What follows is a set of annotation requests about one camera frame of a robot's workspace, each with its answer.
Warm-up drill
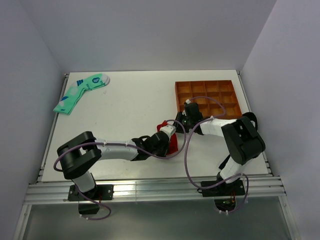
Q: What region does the red santa sock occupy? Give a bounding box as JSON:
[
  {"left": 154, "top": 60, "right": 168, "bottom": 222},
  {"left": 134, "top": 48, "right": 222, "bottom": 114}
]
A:
[{"left": 156, "top": 121, "right": 179, "bottom": 156}]

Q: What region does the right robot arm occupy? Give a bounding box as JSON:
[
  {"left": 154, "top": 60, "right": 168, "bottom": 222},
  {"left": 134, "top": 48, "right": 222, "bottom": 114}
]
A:
[{"left": 175, "top": 102, "right": 266, "bottom": 195}]

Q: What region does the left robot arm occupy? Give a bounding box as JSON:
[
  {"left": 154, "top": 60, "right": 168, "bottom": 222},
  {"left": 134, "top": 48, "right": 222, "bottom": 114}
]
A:
[{"left": 57, "top": 130, "right": 175, "bottom": 200}]

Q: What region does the orange compartment tray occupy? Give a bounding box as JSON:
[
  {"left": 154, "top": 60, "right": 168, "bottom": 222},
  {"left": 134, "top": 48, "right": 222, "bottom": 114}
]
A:
[{"left": 175, "top": 80, "right": 242, "bottom": 120}]

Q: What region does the black blue sock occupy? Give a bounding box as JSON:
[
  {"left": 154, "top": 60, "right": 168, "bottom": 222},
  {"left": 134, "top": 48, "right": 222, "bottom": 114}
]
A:
[{"left": 242, "top": 112, "right": 258, "bottom": 130}]

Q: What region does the mint green patterned sock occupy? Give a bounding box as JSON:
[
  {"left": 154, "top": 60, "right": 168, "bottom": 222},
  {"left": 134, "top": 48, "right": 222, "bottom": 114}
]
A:
[{"left": 53, "top": 73, "right": 110, "bottom": 115}]

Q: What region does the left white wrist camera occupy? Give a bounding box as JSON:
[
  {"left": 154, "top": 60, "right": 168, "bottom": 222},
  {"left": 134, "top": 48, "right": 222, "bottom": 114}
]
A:
[{"left": 159, "top": 124, "right": 176, "bottom": 138}]

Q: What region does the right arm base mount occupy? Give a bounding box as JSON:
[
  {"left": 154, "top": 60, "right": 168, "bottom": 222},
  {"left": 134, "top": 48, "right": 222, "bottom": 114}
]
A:
[{"left": 197, "top": 179, "right": 245, "bottom": 211}]

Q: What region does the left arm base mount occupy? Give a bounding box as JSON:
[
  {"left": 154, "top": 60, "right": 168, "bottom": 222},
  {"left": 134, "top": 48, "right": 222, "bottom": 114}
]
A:
[{"left": 67, "top": 184, "right": 114, "bottom": 220}]

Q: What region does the aluminium frame rail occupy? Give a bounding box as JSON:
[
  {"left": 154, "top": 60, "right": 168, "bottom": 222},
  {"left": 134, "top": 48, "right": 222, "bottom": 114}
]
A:
[{"left": 23, "top": 175, "right": 287, "bottom": 205}]

